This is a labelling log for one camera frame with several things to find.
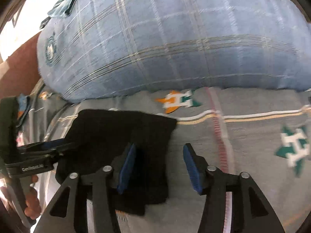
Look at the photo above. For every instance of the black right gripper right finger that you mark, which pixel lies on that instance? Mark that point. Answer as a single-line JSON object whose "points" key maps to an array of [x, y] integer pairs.
{"points": [[234, 203]]}

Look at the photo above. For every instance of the person's left hand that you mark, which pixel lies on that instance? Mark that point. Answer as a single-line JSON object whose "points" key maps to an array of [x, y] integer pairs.
{"points": [[33, 208]]}

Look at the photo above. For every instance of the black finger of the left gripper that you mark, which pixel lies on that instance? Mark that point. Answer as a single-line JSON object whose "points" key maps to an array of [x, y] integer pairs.
{"points": [[39, 149]]}

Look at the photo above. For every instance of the brown wooden headboard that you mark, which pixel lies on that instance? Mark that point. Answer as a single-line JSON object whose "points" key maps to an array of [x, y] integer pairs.
{"points": [[19, 73]]}

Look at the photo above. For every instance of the grey patterned bedsheet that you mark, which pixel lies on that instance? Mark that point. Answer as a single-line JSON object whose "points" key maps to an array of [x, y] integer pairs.
{"points": [[235, 129]]}

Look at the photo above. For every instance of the blue plaid pillow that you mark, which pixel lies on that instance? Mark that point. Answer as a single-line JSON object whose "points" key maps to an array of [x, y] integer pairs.
{"points": [[105, 48]]}

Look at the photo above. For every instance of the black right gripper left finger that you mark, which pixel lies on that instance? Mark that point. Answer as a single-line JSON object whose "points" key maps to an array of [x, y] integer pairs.
{"points": [[67, 210]]}

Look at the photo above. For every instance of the black pant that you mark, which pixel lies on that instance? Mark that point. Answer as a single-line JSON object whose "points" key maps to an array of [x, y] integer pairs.
{"points": [[101, 135]]}

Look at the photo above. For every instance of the small blue cloth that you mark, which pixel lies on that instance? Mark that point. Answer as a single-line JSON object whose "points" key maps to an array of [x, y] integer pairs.
{"points": [[23, 109]]}

